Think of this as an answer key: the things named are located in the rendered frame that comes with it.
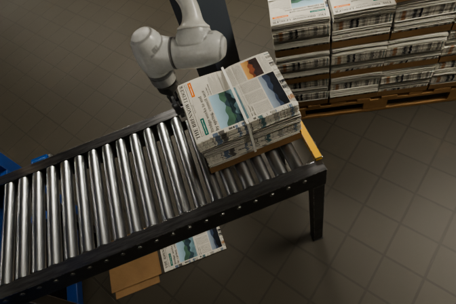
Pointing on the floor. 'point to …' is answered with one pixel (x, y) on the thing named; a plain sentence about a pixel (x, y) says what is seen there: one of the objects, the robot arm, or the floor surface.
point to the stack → (313, 21)
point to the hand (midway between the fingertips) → (182, 114)
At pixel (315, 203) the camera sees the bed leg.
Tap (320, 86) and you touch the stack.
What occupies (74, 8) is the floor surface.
